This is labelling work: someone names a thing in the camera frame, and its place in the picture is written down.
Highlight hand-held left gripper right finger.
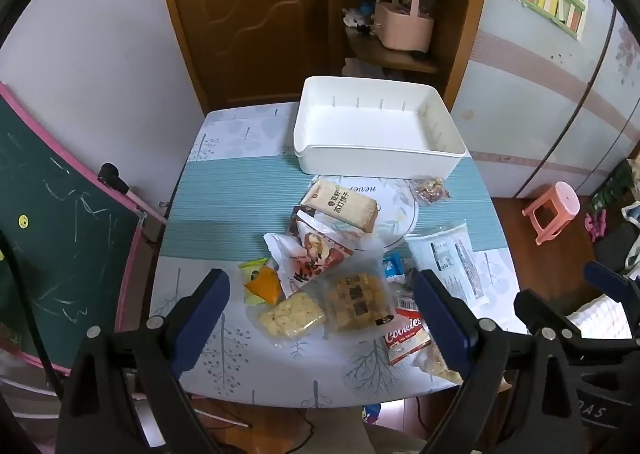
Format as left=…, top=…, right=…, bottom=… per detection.
left=412, top=269, right=586, bottom=454

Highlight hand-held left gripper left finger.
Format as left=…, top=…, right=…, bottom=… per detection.
left=55, top=268, right=231, bottom=454

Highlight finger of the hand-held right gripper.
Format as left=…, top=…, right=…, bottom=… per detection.
left=514, top=289, right=640, bottom=360
left=584, top=261, right=640, bottom=330

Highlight red and white cookie packet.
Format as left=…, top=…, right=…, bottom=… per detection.
left=384, top=301, right=463, bottom=384

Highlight translucent white labelled packet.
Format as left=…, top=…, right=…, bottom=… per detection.
left=404, top=221, right=491, bottom=306

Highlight orange and yellow snack packet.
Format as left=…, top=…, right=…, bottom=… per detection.
left=239, top=257, right=283, bottom=307

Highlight small blue snack packet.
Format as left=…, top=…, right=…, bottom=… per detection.
left=382, top=253, right=407, bottom=280

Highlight clear brown biscuit packet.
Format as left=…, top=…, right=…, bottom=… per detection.
left=320, top=259, right=396, bottom=340

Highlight clear rice cracker packet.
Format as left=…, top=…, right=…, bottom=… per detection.
left=258, top=290, right=328, bottom=347

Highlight white snack packet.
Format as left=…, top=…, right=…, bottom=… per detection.
left=263, top=233, right=346, bottom=299

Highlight clear mixed nuts packet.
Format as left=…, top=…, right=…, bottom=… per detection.
left=410, top=175, right=452, bottom=206

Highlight brown patterned snack packet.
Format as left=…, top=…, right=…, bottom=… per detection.
left=287, top=207, right=321, bottom=237

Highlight red packet with figure print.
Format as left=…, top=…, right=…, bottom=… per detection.
left=295, top=214, right=353, bottom=275

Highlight beige cracker packet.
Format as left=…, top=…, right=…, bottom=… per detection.
left=299, top=178, right=379, bottom=234

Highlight white plastic storage box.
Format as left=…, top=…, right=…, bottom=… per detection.
left=292, top=76, right=467, bottom=179

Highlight checked cloth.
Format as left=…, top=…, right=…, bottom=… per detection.
left=570, top=294, right=633, bottom=341

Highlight pink toy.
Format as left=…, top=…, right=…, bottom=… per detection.
left=585, top=211, right=608, bottom=241

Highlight pink plastic stool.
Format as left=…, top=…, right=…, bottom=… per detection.
left=522, top=181, right=581, bottom=245

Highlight patterned tablecloth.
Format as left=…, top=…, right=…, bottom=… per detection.
left=150, top=102, right=528, bottom=410

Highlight green chalkboard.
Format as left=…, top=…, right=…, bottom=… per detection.
left=0, top=82, right=168, bottom=377

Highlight black clamp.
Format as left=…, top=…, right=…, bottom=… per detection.
left=97, top=163, right=130, bottom=194

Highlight pale green wardrobe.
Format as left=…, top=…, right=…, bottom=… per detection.
left=450, top=0, right=640, bottom=200

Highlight wooden corner shelf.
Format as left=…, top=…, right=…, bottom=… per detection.
left=330, top=0, right=493, bottom=110

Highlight pink basket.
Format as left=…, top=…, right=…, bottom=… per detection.
left=374, top=0, right=435, bottom=52

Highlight wooden door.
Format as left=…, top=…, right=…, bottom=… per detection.
left=152, top=0, right=351, bottom=115

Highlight black and white toy figures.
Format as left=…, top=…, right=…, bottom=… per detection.
left=342, top=7, right=376, bottom=38

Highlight black cable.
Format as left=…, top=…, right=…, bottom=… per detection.
left=0, top=231, right=68, bottom=402

